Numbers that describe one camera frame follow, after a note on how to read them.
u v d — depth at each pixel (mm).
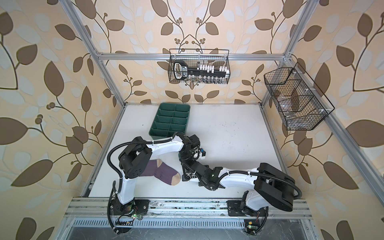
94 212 737
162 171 865
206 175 641
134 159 511
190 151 777
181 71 844
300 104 735
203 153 836
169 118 1070
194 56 894
